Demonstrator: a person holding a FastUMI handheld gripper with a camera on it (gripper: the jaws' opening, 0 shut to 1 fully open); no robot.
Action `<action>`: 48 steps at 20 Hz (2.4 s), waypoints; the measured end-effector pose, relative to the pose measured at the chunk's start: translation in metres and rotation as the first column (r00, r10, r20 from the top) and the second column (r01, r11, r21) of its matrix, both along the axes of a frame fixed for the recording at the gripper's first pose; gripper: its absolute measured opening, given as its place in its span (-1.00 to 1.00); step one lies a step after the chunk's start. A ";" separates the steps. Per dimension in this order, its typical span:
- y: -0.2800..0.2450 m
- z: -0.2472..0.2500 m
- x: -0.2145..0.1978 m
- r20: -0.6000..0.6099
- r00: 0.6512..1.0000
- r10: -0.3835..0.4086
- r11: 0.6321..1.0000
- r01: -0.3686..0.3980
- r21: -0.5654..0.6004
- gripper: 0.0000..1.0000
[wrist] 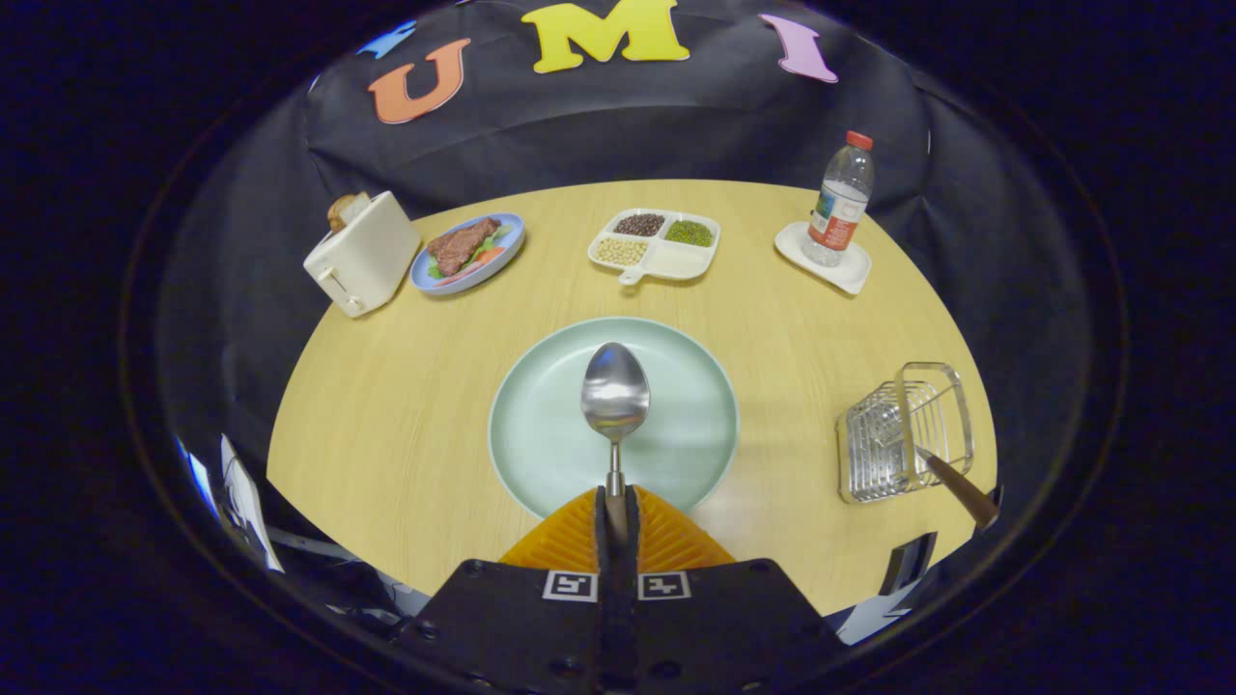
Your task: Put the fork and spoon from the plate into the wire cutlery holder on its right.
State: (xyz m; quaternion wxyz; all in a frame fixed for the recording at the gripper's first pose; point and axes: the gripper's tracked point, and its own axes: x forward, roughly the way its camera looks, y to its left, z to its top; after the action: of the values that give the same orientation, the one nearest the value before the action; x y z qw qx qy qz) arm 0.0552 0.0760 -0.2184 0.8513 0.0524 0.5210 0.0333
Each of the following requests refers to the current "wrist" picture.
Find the pale yellow beans pile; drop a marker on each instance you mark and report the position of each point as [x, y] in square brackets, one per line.
[621, 251]

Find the toasted bread slice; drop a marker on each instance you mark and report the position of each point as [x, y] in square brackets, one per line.
[346, 209]

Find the black backdrop cloth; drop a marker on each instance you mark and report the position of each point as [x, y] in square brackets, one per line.
[676, 125]

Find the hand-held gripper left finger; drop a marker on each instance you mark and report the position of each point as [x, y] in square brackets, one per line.
[600, 550]

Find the black block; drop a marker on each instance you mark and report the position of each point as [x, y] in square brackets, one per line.
[908, 563]

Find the blue plate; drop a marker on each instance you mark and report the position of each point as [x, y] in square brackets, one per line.
[497, 261]

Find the white divided tray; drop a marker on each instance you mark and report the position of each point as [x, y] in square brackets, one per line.
[681, 263]

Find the dark brown beans pile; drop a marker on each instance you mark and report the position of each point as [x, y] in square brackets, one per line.
[639, 224]

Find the white toaster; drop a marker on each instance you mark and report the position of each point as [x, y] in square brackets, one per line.
[362, 261]

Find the green beans pile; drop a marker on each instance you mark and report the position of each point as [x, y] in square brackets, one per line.
[689, 233]

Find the meat and vegetables food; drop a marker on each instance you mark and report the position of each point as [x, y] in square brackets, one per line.
[459, 246]

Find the white square coaster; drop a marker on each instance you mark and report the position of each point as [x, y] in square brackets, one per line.
[850, 275]

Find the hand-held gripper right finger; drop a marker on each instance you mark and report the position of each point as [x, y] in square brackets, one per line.
[633, 550]

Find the red capped water bottle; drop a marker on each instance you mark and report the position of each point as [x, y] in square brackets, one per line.
[838, 208]

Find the light green plate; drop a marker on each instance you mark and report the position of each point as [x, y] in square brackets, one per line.
[541, 425]

